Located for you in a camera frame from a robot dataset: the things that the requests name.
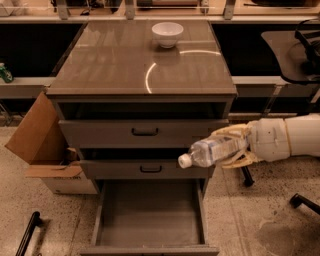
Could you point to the black stand with table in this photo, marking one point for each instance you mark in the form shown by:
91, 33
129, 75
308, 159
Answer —
297, 53

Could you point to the black foot lower right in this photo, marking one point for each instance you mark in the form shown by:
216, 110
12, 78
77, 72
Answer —
298, 200

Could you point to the middle grey drawer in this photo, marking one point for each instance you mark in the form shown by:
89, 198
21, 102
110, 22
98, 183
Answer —
142, 169

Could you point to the open cardboard box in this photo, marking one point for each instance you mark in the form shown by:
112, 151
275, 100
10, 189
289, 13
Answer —
40, 142

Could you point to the bottom grey drawer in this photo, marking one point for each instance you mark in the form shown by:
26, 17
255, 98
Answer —
150, 218

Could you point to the black bar lower left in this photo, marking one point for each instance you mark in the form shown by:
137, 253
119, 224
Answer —
35, 221

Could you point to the green bottle on shelf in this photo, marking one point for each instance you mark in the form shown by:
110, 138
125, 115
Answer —
5, 74

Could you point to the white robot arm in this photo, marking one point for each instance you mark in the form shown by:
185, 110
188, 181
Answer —
303, 135

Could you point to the white ceramic bowl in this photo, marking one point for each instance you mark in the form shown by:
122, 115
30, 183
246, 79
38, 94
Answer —
167, 34

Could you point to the grey drawer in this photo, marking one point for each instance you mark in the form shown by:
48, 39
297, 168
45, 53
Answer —
137, 133
142, 169
150, 218

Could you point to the grey drawer cabinet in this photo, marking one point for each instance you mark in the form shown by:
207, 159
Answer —
117, 71

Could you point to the top grey drawer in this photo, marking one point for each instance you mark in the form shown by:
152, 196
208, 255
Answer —
137, 133

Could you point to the clear plastic water bottle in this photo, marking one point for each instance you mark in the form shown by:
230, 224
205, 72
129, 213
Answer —
211, 151

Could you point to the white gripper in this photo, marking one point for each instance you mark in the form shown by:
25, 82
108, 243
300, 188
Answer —
269, 139

